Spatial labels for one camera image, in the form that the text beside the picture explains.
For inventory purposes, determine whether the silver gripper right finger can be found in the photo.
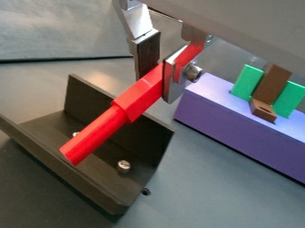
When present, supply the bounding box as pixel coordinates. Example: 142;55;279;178
162;23;209;103

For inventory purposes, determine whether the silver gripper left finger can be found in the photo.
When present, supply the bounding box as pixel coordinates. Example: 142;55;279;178
113;0;161;80

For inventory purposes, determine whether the red peg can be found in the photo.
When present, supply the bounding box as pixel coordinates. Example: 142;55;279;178
59;61;165;167

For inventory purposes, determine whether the purple base board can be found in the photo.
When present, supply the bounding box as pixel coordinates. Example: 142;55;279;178
174;74;305;183

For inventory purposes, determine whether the green block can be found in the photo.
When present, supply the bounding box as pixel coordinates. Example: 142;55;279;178
230;65;305;118

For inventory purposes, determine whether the black angled holder stand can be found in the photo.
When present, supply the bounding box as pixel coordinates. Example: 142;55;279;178
0;75;174;215

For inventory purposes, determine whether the brown L-shaped bracket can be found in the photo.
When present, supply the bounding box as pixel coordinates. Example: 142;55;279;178
249;63;292;123

